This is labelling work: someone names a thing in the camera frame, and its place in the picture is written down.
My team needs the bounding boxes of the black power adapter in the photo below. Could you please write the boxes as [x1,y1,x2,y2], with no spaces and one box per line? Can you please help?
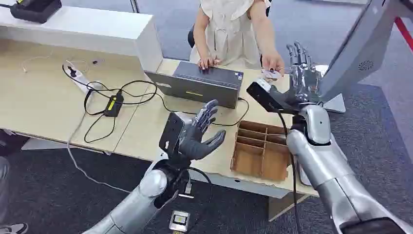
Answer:
[104,93,125,118]

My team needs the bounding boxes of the person's hand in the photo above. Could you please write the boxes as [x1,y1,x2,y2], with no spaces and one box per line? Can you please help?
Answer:
[261,51,286,78]
[198,56,221,71]

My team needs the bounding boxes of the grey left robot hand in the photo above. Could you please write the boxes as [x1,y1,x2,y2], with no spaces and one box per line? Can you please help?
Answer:
[178,99,227,161]

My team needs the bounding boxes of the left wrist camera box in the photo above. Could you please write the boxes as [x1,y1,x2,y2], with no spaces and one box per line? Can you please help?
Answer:
[158,112,186,156]

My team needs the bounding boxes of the red floor tape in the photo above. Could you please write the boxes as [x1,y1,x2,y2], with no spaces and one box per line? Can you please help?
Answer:
[394,17,413,53]

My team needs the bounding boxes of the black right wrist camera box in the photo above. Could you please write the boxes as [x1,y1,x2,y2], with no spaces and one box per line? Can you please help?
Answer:
[246,78,301,114]

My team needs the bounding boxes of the white desk riser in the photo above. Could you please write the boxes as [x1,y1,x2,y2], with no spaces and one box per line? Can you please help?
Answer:
[0,3,164,72]

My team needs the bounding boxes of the black device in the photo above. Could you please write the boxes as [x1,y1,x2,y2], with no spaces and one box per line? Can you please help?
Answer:
[0,0,62,24]

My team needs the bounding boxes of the dark grey laptop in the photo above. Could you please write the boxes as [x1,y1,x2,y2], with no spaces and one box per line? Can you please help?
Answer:
[145,61,244,110]

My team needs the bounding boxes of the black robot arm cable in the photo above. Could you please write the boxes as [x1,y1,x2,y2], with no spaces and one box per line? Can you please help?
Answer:
[277,112,302,234]

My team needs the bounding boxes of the grey monitor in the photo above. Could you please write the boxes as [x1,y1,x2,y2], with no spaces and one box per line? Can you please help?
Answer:
[319,0,413,114]

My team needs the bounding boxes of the black power cable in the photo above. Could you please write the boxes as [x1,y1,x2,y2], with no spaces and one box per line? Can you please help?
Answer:
[62,64,250,144]

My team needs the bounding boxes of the white power strip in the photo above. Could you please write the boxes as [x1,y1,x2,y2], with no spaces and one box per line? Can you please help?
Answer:
[62,62,101,95]

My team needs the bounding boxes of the small printed card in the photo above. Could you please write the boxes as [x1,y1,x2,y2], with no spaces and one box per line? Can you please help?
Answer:
[261,69,282,81]

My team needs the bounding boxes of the black chair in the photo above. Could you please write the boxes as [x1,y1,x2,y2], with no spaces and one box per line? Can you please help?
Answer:
[188,23,197,49]

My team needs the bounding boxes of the person's right hand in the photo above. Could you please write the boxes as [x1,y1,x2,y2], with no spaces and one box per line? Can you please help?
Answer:
[198,56,221,71]

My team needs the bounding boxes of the thin white cable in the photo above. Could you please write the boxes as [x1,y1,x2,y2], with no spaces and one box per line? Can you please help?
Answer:
[21,54,53,74]

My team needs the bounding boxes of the small silver device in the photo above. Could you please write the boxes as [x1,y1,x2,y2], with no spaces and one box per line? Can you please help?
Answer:
[169,210,191,234]

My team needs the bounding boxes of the wooden card box with dividers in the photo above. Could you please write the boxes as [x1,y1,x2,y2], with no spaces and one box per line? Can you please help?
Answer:
[230,120,293,182]

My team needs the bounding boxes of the person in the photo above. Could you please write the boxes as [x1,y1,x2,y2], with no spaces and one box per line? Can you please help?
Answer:
[188,0,286,78]
[0,129,30,234]

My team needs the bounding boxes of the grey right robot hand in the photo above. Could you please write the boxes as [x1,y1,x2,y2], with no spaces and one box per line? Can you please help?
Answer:
[283,41,324,105]

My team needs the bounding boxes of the person's left hand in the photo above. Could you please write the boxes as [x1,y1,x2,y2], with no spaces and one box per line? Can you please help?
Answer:
[261,51,286,78]

